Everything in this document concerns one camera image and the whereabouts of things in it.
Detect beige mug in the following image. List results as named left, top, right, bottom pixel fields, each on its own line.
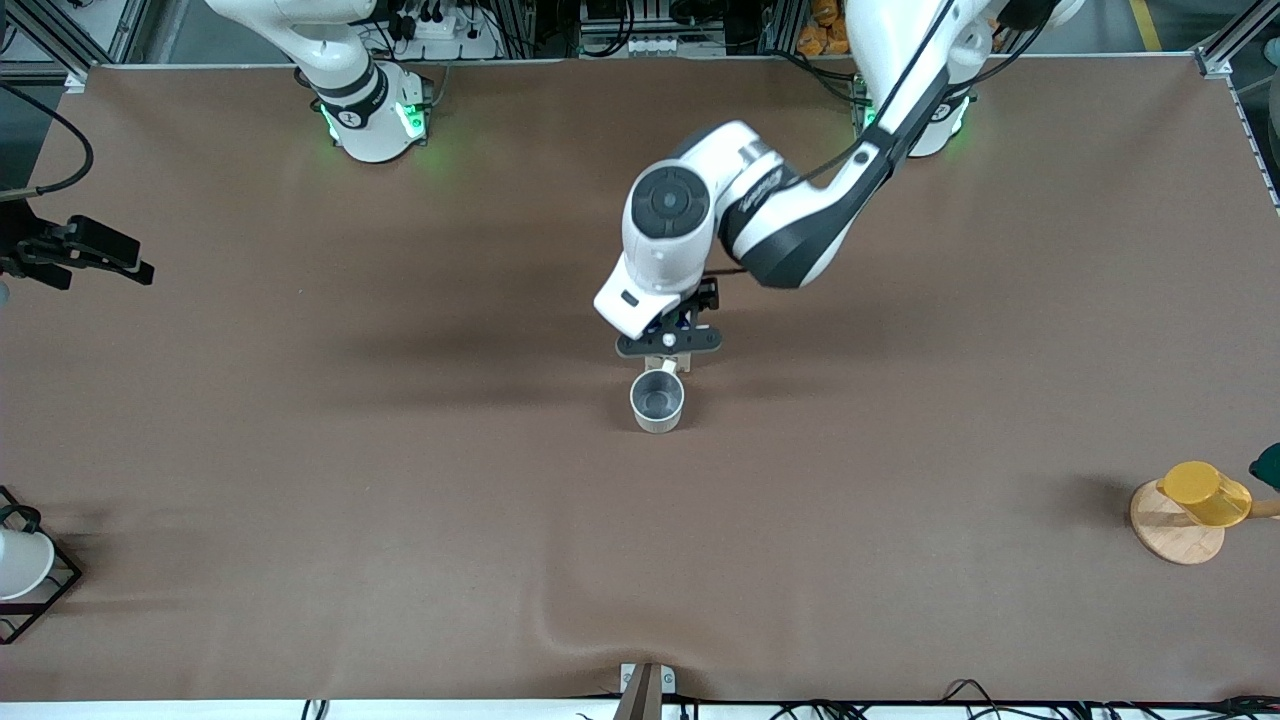
left=628, top=366, right=688, bottom=436

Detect white cup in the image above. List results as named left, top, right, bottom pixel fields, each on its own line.
left=0, top=528, right=57, bottom=602

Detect yellow plastic cup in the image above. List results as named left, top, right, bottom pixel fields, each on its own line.
left=1157, top=460, right=1254, bottom=529

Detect small white power strip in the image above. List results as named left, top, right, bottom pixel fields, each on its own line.
left=624, top=34, right=703, bottom=58

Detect orange packaged snacks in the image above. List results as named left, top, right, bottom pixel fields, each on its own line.
left=796, top=0, right=853, bottom=57

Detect white power strip with plugs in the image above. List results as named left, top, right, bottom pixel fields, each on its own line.
left=385, top=0, right=503, bottom=61

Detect round wooden mug stand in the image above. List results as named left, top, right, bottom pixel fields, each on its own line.
left=1130, top=479, right=1280, bottom=567

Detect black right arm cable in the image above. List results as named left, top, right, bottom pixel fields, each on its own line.
left=0, top=84, right=96, bottom=201

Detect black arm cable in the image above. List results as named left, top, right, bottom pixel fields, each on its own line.
left=0, top=84, right=96, bottom=201
left=700, top=0, right=956, bottom=277

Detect aluminium frame post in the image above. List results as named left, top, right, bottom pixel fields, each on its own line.
left=0, top=0, right=161, bottom=93
left=1125, top=0, right=1280, bottom=81

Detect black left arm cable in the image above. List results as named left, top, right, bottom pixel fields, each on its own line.
left=700, top=0, right=956, bottom=277

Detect black wire rack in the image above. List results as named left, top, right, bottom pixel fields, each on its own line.
left=0, top=486, right=84, bottom=645

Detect grey metal table bracket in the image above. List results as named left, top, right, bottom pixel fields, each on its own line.
left=612, top=662, right=678, bottom=720

